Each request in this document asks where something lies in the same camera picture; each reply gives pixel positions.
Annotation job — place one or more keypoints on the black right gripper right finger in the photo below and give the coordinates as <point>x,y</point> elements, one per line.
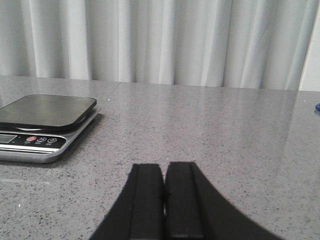
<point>195,210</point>

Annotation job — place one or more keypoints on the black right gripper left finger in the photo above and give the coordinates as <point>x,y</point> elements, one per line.
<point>138,212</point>

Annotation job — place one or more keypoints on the digital kitchen scale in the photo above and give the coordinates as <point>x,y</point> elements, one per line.
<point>38,128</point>

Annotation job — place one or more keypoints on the small blue object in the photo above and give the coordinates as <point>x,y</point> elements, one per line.
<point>317,107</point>

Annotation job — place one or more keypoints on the white curtain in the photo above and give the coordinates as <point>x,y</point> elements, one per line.
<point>271,44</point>

